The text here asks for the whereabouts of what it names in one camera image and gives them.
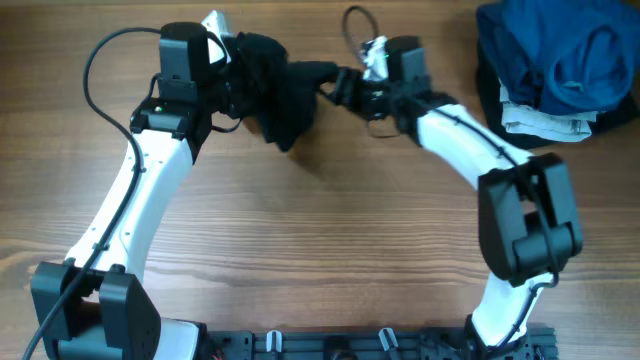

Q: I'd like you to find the black t-shirt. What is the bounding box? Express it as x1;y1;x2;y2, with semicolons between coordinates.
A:
236;33;339;152

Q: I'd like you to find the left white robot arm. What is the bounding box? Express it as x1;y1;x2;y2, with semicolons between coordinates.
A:
31;12;235;359

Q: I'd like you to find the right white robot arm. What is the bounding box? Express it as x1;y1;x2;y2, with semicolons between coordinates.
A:
326;36;584;358

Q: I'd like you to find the black garment under pile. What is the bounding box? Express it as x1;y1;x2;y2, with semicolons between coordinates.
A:
475;44;639;149

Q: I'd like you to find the blue garment on pile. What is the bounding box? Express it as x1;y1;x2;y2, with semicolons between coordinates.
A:
476;0;639;115

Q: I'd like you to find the white folded garment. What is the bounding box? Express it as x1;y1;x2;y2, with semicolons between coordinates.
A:
499;82;599;143

